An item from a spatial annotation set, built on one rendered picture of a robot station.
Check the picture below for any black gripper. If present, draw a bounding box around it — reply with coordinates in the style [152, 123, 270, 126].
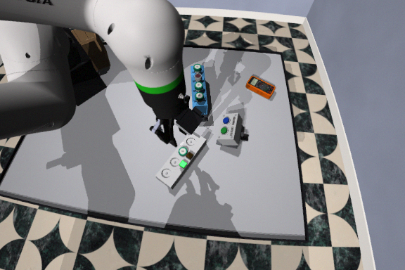
[150, 95, 190, 147]

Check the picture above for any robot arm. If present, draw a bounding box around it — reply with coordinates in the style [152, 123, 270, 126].
[0, 0, 186, 140]

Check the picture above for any black table edge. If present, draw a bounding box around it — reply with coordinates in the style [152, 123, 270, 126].
[0, 44, 309, 243]

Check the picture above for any orange pocket multimeter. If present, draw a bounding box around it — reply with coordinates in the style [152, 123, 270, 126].
[246, 76, 276, 99]

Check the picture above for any blue test tube rack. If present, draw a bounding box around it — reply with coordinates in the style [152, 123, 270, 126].
[191, 65, 207, 115]

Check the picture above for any white button panel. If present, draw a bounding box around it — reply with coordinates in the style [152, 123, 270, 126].
[216, 113, 249, 148]

